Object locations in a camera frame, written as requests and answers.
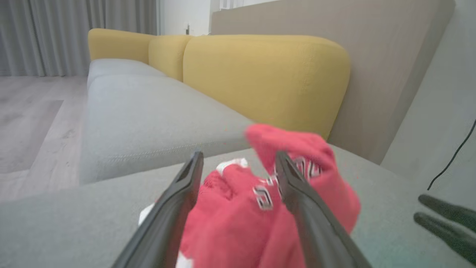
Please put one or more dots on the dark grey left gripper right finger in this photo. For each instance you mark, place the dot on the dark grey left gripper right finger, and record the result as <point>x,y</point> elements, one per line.
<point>319,238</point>

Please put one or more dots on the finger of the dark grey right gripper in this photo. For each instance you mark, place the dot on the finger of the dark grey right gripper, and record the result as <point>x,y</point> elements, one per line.
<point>453,234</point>
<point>453,210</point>

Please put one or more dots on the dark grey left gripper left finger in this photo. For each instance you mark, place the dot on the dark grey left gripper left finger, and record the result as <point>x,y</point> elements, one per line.
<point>163,230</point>

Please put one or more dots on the red white jersey garment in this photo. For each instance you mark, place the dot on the red white jersey garment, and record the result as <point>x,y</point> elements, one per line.
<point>230,223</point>

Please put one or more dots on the large grey sofa ottoman seat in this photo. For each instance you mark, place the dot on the large grey sofa ottoman seat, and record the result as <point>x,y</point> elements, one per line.
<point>74,227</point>

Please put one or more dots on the grey sofa seat cushion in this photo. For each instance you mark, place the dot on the grey sofa seat cushion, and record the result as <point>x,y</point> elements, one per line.
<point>148,123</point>
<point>115,67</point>

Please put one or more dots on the wide yellow sofa back cushion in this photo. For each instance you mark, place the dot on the wide yellow sofa back cushion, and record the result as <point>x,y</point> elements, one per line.
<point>267,78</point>

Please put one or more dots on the grey floor rug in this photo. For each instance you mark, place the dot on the grey floor rug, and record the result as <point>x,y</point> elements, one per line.
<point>22,137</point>

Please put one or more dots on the beige upright panel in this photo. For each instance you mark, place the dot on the beige upright panel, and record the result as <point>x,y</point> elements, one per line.
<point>375,56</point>

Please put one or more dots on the grey pleated curtain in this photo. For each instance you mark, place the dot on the grey pleated curtain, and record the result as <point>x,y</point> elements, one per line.
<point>55,33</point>

